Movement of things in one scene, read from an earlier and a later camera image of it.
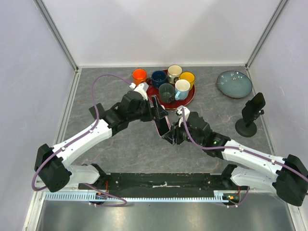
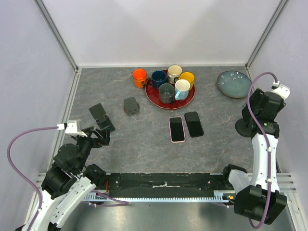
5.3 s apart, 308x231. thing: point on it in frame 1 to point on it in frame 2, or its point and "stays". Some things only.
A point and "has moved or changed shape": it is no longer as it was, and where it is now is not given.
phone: x=162 y=125 has moved or changed shape
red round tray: x=152 y=91 stays
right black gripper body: x=181 y=134 to x=256 y=96
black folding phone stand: x=101 y=112 stays
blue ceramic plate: x=234 y=83 stays
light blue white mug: x=182 y=87 stays
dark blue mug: x=158 y=77 stays
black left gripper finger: x=159 y=111 to x=101 y=132
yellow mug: x=189 y=76 stays
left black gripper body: x=144 y=112 to x=85 y=144
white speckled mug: x=174 y=71 stays
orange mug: x=139 y=76 stays
